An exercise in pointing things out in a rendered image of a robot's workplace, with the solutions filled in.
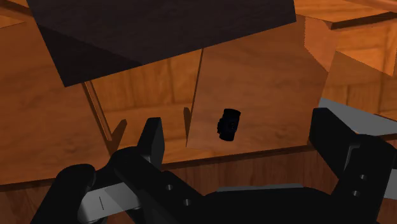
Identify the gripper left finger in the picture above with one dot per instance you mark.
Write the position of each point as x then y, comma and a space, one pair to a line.
139, 180

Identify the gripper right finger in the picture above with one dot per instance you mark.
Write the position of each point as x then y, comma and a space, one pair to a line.
366, 161

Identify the small black cylinder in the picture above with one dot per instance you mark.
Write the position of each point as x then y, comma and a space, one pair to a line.
229, 124

